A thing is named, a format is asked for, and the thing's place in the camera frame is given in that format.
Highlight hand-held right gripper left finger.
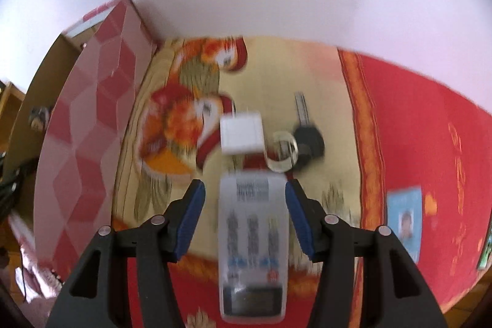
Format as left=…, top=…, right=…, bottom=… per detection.
left=46, top=179, right=207, bottom=328

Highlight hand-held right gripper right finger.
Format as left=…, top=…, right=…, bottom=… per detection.
left=285, top=179, right=449, bottom=328

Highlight white calculator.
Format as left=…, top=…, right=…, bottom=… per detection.
left=217, top=172, right=290, bottom=325

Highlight cardboard box with pink checks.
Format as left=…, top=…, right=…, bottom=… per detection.
left=7, top=0, right=159, bottom=269

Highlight clear tape roll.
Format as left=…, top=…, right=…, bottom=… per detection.
left=266, top=131, right=299, bottom=172

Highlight black key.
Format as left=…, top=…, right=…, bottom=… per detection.
left=292, top=91, right=326, bottom=164

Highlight white power adapter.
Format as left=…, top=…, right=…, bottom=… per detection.
left=219, top=108, right=267, bottom=156

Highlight photo id card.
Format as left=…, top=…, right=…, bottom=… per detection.
left=386, top=187, right=424, bottom=264

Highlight printed blanket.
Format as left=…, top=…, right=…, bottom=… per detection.
left=111, top=35, right=386, bottom=328

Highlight pink patterned cloth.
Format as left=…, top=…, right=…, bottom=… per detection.
left=7, top=211, right=64, bottom=304

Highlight red embroidered cloth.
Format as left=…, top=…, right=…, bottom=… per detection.
left=337, top=47, right=492, bottom=315

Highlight small dark trinket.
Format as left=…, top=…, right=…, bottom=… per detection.
left=28, top=106, right=50, bottom=132

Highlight green object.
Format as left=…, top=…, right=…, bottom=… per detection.
left=476, top=226, right=492, bottom=272

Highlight wooden furniture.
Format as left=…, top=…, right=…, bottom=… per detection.
left=0, top=80, right=27, bottom=160

